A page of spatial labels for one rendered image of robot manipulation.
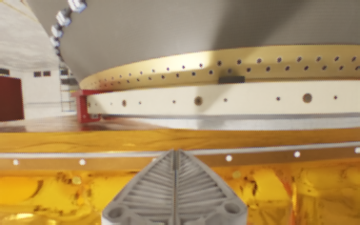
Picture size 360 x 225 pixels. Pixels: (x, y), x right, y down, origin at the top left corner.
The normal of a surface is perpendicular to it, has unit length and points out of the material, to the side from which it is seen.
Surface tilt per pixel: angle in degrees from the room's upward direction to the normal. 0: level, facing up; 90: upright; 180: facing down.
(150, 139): 90
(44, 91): 90
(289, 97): 90
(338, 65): 62
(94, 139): 90
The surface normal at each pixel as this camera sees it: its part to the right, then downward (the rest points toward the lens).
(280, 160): 0.02, 0.04
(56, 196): 0.27, -0.61
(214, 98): -0.26, 0.07
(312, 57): -0.04, 0.54
